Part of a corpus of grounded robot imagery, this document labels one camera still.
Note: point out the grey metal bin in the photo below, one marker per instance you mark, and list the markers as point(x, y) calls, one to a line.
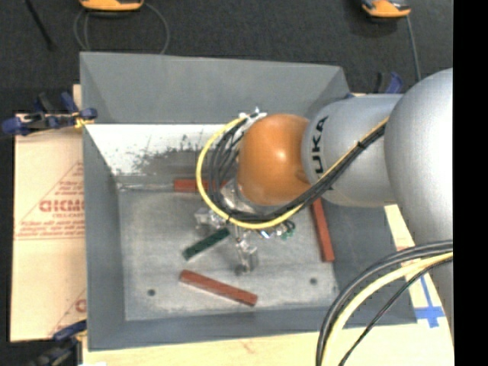
point(160, 227)

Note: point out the red-brown flat block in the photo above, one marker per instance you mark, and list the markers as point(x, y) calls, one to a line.
point(185, 185)
point(323, 235)
point(217, 287)

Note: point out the dark green flat block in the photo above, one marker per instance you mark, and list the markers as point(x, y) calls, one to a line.
point(204, 244)

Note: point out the brown cardboard board, red print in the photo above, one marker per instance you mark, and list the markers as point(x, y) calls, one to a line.
point(45, 257)

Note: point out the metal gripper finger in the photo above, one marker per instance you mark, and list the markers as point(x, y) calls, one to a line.
point(209, 219)
point(247, 255)

